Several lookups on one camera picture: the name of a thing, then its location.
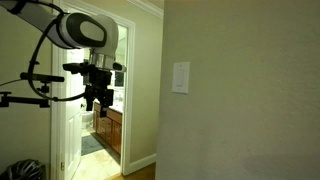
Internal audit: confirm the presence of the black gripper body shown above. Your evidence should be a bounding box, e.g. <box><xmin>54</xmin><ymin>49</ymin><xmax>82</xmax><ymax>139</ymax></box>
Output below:
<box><xmin>83</xmin><ymin>67</ymin><xmax>115</xmax><ymax>108</ymax></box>

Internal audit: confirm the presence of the white light switch plate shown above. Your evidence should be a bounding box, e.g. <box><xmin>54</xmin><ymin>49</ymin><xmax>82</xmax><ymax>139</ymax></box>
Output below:
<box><xmin>171</xmin><ymin>61</ymin><xmax>191</xmax><ymax>95</ymax></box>

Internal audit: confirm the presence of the white toilet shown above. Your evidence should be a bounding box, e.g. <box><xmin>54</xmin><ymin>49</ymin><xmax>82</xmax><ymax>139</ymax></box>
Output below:
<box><xmin>80</xmin><ymin>110</ymin><xmax>95</xmax><ymax>130</ymax></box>

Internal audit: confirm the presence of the wooden vanity cabinet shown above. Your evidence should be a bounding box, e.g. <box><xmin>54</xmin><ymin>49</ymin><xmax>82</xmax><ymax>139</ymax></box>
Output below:
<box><xmin>93</xmin><ymin>100</ymin><xmax>124</xmax><ymax>155</ymax></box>

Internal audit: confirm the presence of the white panelled bathroom door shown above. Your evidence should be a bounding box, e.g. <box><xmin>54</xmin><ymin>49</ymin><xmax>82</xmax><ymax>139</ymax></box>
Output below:
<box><xmin>63</xmin><ymin>48</ymin><xmax>85</xmax><ymax>180</ymax></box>

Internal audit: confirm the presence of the grey bath mat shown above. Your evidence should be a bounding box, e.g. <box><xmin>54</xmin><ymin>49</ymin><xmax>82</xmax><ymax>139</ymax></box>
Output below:
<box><xmin>81</xmin><ymin>133</ymin><xmax>108</xmax><ymax>157</ymax></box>

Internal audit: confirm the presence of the white baseboard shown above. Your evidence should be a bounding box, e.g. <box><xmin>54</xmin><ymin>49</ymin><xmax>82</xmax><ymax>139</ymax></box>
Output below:
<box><xmin>128</xmin><ymin>153</ymin><xmax>158</xmax><ymax>176</ymax></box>

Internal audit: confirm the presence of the white crown molding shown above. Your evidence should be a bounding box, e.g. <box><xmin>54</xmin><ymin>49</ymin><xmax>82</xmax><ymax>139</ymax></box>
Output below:
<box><xmin>126</xmin><ymin>0</ymin><xmax>165</xmax><ymax>20</ymax></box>

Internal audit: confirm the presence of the black bicycle helmet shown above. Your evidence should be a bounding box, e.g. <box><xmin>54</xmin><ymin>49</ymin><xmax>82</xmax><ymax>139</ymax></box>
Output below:
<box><xmin>0</xmin><ymin>159</ymin><xmax>47</xmax><ymax>180</ymax></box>

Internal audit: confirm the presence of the bathroom wall mirror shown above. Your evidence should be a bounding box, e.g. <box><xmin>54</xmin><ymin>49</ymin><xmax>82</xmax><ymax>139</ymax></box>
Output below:
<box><xmin>114</xmin><ymin>70</ymin><xmax>125</xmax><ymax>88</ymax></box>

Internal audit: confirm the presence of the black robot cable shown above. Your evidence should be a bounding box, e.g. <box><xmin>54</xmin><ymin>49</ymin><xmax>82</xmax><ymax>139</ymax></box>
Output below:
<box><xmin>27</xmin><ymin>11</ymin><xmax>87</xmax><ymax>103</ymax></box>

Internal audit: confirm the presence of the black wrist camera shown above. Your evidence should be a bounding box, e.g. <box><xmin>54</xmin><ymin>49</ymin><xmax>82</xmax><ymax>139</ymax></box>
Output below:
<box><xmin>62</xmin><ymin>61</ymin><xmax>92</xmax><ymax>76</ymax></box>

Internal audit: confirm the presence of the white bathroom door frame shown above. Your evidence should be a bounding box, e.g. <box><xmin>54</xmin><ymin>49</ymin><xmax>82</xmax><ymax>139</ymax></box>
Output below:
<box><xmin>49</xmin><ymin>0</ymin><xmax>137</xmax><ymax>180</ymax></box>

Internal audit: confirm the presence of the black stereo camera bar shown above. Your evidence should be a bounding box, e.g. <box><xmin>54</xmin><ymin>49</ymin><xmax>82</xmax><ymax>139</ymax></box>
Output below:
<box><xmin>19</xmin><ymin>72</ymin><xmax>66</xmax><ymax>84</ymax></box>

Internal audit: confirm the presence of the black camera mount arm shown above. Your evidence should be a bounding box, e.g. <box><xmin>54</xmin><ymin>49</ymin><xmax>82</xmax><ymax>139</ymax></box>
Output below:
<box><xmin>0</xmin><ymin>83</ymin><xmax>51</xmax><ymax>109</ymax></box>

